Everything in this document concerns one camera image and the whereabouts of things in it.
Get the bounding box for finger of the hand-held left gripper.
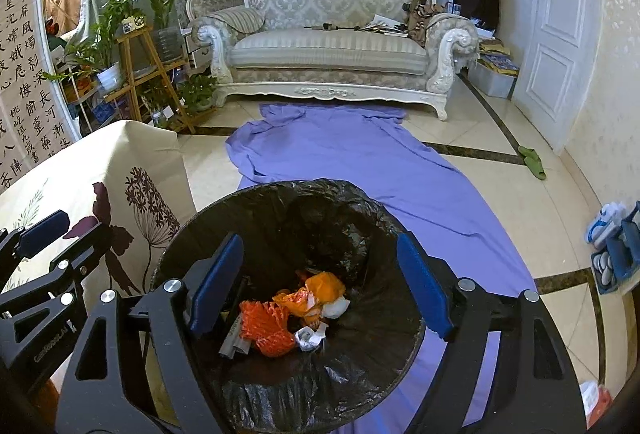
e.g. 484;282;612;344
0;224;118;310
0;209;71;261

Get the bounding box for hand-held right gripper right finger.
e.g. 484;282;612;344
395;233;588;434

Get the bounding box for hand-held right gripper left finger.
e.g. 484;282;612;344
56;233;246;434

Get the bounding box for white paper tube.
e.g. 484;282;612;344
219;314;251;358

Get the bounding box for orange foam net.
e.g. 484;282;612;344
239;300;297;358

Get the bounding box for white tissue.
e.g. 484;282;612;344
320;297;349;319

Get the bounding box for white paper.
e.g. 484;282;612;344
294;321;329;353

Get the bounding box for black-lined trash bin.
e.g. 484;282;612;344
149;179;427;434

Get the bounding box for person's left forearm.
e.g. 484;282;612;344
32;376;63;425

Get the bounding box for floral tablecloth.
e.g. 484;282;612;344
0;119;197;300

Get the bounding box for purple floor cloth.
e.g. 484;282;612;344
225;103;538;434

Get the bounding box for leafy plant white pot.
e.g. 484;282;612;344
42;0;146;92

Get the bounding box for green slipper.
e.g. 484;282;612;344
517;145;547;180

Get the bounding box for calligraphy paper screen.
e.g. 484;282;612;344
0;0;76;195

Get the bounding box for white blue sneakers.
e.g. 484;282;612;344
586;203;626;247

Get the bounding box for small leafy potted plant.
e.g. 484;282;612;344
177;74;218;112

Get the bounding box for blue shoe rack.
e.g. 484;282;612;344
590;201;640;296

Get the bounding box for white orange plastic bag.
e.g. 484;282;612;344
580;381;613;430

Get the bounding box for tall plant dark pot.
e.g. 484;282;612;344
135;0;196;60

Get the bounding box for storage box with fabrics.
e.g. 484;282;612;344
470;39;521;98

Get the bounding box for white ornate sofa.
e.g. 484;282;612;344
191;0;480;121

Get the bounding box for striped throw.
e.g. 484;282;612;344
205;7;266;35

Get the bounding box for pile of papers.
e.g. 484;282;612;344
360;14;408;36

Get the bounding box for brown patterned cloth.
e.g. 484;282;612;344
405;0;448;45

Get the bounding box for white door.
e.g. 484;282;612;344
510;0;601;150

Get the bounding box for white wire rack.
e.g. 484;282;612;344
50;64;108;135

